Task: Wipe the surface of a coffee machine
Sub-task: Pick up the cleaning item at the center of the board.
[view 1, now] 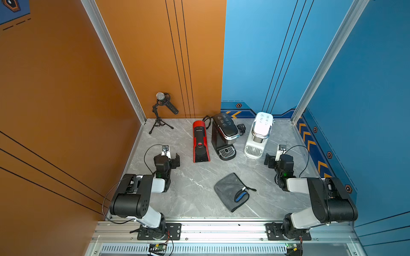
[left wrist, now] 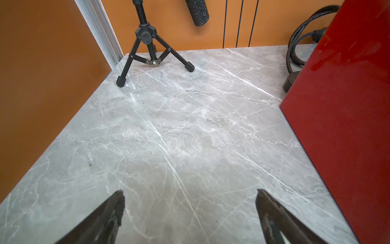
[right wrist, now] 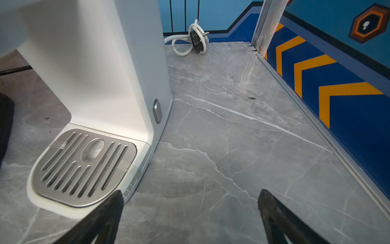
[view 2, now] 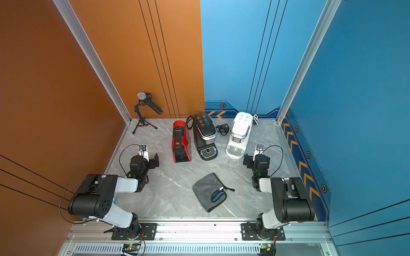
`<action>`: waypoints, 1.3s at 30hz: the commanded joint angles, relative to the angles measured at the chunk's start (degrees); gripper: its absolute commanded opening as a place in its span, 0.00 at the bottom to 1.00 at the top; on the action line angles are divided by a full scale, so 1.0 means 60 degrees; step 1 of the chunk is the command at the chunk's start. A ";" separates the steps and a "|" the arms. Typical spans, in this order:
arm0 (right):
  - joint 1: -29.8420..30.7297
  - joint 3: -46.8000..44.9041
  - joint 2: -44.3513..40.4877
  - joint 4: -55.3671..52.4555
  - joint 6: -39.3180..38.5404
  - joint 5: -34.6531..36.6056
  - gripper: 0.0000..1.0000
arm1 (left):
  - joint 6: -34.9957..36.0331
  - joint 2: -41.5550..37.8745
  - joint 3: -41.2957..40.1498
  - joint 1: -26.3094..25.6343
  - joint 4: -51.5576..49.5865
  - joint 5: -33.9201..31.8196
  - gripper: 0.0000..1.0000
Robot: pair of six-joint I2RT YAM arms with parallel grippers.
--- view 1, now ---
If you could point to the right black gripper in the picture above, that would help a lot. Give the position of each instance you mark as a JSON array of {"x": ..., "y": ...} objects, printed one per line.
[{"x": 269, "y": 160}]

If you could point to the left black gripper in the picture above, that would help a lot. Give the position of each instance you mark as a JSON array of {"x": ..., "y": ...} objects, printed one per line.
[{"x": 174, "y": 160}]

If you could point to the white coffee machine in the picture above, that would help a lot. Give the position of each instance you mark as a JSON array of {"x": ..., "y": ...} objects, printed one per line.
[{"x": 258, "y": 136}]

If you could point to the grey microfibre cloth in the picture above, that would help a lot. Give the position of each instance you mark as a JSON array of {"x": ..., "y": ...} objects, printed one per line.
[{"x": 232, "y": 191}]

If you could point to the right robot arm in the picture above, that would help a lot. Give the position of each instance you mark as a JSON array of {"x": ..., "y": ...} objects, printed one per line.
[{"x": 330, "y": 202}]

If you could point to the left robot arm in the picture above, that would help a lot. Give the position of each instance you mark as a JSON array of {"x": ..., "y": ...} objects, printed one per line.
[{"x": 132, "y": 197}]

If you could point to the red capsule coffee machine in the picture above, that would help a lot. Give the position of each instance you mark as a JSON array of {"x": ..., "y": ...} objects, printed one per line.
[{"x": 200, "y": 144}]

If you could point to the black coffee machine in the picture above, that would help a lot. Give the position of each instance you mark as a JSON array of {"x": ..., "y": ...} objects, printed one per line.
[{"x": 224, "y": 135}]

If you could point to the left circuit board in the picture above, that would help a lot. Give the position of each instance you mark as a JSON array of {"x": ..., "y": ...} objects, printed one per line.
[{"x": 157, "y": 249}]

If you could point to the circuit board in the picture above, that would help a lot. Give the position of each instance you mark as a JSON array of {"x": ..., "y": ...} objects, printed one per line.
[
  {"x": 295, "y": 250},
  {"x": 157, "y": 249}
]

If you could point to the right circuit board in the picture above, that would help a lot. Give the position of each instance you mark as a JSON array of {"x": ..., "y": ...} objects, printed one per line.
[{"x": 295, "y": 250}]

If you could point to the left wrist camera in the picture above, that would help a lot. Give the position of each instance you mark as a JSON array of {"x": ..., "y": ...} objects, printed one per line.
[{"x": 165, "y": 151}]

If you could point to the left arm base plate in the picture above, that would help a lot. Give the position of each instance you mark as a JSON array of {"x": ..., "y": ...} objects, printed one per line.
[{"x": 170, "y": 231}]

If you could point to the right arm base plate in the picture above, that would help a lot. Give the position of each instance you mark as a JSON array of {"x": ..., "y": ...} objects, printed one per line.
[{"x": 279, "y": 232}]

